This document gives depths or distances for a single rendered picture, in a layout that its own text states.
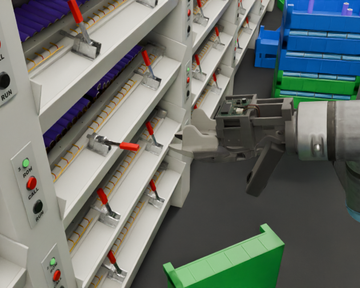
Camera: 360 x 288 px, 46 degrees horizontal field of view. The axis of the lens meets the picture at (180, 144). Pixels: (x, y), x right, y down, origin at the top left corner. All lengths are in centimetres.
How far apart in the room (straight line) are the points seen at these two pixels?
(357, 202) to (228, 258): 43
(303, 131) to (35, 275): 44
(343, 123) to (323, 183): 102
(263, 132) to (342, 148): 12
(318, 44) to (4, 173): 127
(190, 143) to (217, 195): 83
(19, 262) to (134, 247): 54
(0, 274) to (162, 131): 68
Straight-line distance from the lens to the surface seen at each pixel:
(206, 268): 105
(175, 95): 120
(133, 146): 78
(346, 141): 64
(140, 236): 117
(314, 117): 64
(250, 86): 220
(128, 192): 101
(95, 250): 90
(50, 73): 66
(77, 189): 74
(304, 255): 138
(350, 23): 160
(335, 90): 170
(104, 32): 80
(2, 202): 57
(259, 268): 113
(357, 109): 64
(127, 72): 100
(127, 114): 91
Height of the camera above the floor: 103
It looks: 36 degrees down
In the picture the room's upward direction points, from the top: straight up
